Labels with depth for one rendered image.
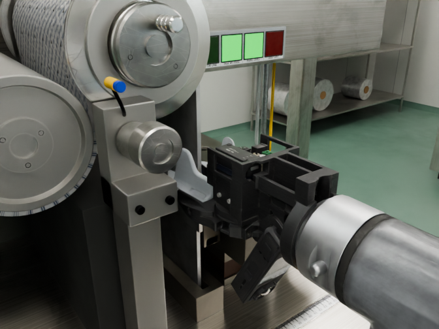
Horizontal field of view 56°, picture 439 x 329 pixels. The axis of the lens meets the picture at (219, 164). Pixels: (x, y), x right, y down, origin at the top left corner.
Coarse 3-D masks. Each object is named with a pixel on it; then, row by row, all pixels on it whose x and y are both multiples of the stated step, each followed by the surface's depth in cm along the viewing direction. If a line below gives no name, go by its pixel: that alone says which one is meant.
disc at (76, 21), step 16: (80, 0) 34; (96, 0) 34; (144, 0) 37; (192, 0) 40; (80, 16) 34; (64, 32) 34; (80, 32) 34; (208, 32) 42; (64, 48) 34; (80, 48) 35; (208, 48) 43; (80, 64) 35; (80, 80) 36; (96, 80) 37; (192, 80) 43; (96, 96) 37; (176, 96) 42; (160, 112) 42
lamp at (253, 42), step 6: (246, 36) 86; (252, 36) 87; (258, 36) 88; (246, 42) 86; (252, 42) 87; (258, 42) 88; (246, 48) 87; (252, 48) 88; (258, 48) 89; (246, 54) 87; (252, 54) 88; (258, 54) 89
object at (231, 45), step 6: (222, 36) 82; (228, 36) 83; (234, 36) 84; (240, 36) 85; (222, 42) 83; (228, 42) 84; (234, 42) 84; (240, 42) 85; (222, 48) 83; (228, 48) 84; (234, 48) 85; (240, 48) 86; (222, 54) 84; (228, 54) 84; (234, 54) 85; (240, 54) 86; (222, 60) 84; (228, 60) 85
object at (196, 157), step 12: (192, 96) 45; (180, 108) 47; (192, 108) 45; (156, 120) 53; (168, 120) 50; (180, 120) 48; (192, 120) 46; (180, 132) 49; (192, 132) 47; (192, 144) 47; (192, 156) 48; (180, 216) 54
